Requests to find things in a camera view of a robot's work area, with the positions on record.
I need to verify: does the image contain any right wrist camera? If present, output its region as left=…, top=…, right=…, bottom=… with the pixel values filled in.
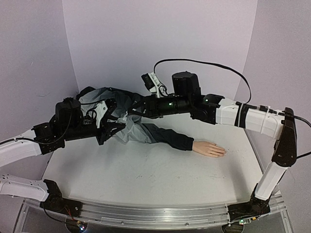
left=141, top=72, right=169, bottom=98

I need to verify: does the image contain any aluminium front rail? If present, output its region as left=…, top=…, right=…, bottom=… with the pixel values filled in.
left=23, top=196, right=285, bottom=230

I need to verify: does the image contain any mannequin hand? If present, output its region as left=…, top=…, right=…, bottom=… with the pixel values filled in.
left=192, top=141, right=226, bottom=158

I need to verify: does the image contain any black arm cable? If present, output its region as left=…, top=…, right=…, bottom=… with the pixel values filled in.
left=154, top=59, right=251, bottom=104
left=0, top=98, right=81, bottom=146

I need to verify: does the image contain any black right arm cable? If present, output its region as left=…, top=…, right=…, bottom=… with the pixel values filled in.
left=154, top=59, right=251, bottom=104

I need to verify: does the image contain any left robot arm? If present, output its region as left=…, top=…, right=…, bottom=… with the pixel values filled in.
left=0, top=98, right=125, bottom=212

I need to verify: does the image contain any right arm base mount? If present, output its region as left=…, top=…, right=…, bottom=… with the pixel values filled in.
left=228, top=185, right=270, bottom=223

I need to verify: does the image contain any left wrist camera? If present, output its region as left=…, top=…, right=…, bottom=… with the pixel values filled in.
left=81, top=98, right=117, bottom=128

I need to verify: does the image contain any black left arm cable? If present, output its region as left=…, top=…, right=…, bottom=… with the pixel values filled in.
left=0, top=98, right=81, bottom=146

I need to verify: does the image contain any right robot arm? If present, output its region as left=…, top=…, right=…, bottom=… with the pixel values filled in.
left=128, top=71, right=310, bottom=210

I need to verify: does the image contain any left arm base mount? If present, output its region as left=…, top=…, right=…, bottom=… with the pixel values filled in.
left=40, top=179, right=83, bottom=217

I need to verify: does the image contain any grey and black jacket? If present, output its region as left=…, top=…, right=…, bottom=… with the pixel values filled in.
left=76, top=87, right=194, bottom=151

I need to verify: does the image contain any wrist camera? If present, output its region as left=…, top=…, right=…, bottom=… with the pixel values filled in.
left=141, top=72, right=169, bottom=98
left=81, top=98, right=117, bottom=128

